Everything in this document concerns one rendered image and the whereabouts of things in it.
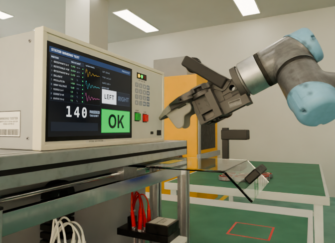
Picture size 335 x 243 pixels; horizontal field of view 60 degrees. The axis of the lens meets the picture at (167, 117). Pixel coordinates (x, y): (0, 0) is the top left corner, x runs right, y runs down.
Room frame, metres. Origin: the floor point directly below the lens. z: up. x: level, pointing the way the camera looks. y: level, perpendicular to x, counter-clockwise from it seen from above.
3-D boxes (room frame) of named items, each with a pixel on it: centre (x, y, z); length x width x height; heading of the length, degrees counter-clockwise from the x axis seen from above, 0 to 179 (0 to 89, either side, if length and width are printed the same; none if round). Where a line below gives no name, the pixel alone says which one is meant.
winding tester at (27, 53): (0.75, 0.28, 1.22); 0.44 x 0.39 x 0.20; 154
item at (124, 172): (0.75, 0.11, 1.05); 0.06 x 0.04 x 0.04; 154
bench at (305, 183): (2.81, -0.88, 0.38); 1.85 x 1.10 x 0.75; 154
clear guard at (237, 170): (0.76, -0.07, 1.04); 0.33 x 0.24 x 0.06; 64
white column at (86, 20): (4.68, 1.32, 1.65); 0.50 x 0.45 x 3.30; 64
